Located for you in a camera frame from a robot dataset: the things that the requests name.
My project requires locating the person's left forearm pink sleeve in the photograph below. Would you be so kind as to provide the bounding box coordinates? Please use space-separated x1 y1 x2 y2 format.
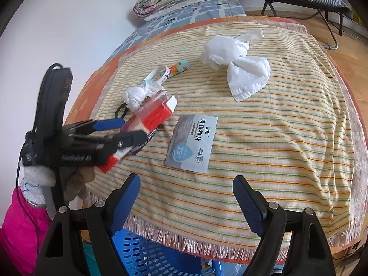
0 186 53 275

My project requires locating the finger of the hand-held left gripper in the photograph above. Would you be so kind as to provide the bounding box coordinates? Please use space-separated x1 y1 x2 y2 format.
63 118 125 135
73 130 148 157

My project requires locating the striped yellow towel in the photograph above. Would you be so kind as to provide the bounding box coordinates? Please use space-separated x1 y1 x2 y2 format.
86 24 357 263

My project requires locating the white paper napkin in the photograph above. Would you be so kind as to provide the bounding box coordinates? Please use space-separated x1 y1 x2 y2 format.
225 56 271 103

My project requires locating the colourful fruit print tube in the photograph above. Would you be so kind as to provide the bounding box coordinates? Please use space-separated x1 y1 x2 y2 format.
166 59 190 77

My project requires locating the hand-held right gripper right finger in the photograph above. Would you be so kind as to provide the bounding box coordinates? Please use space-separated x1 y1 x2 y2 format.
232 175 337 276

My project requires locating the large white tissue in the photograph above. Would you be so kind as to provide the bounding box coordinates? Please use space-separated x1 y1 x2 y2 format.
199 28 265 71

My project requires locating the blue checked bedsheet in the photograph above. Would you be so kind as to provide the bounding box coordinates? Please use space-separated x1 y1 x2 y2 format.
107 0 247 61

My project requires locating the small white tissue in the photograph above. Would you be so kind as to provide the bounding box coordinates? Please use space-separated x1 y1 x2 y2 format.
124 81 166 112

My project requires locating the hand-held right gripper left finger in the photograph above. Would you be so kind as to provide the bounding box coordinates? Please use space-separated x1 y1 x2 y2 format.
34 173 141 276

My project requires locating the grey wipe packet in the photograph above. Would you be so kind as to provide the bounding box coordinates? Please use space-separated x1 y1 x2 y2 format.
164 115 219 175

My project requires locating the black hair tie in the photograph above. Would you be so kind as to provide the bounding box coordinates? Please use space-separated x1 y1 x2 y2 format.
114 102 131 121

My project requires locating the grey checked fringed towel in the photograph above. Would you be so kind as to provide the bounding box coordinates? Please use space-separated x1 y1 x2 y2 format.
86 17 368 263

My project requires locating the blue plastic basket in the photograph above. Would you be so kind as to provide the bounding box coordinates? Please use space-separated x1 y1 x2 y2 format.
82 227 261 276

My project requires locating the red and white carton box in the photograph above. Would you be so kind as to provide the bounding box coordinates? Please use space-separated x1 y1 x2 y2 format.
99 93 179 173

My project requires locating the person's left hand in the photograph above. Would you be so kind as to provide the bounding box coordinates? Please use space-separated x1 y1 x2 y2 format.
19 165 96 208

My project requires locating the white rubber wristband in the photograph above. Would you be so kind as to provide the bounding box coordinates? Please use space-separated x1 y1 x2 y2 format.
143 66 171 83

